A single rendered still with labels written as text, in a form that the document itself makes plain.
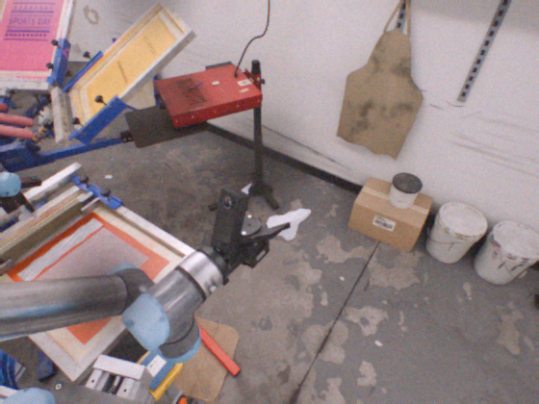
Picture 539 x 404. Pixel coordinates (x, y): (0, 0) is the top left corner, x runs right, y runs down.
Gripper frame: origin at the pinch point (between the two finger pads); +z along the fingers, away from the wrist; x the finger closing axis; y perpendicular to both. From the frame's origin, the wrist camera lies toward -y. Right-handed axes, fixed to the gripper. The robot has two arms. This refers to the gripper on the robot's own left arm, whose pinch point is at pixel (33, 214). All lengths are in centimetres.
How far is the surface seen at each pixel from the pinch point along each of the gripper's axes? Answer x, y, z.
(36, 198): -20.9, -8.3, 10.5
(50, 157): -60, -35, 22
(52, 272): 15.9, 10.0, 16.8
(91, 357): 60, 22, 13
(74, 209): 1.9, -13.6, 8.7
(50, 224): 1.8, -2.4, 8.1
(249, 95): 15, -128, 3
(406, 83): 90, -195, 2
